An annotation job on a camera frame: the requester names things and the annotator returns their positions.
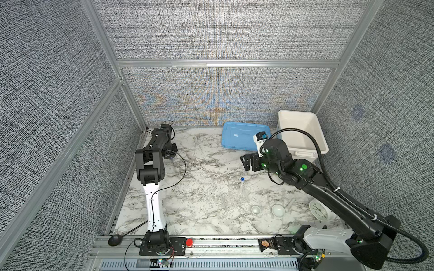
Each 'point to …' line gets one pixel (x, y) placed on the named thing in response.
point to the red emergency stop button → (189, 242)
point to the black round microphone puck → (114, 240)
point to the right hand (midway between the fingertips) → (250, 154)
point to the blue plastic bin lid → (240, 135)
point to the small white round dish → (256, 210)
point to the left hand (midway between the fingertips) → (172, 157)
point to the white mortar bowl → (278, 210)
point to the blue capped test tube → (242, 179)
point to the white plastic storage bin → (302, 145)
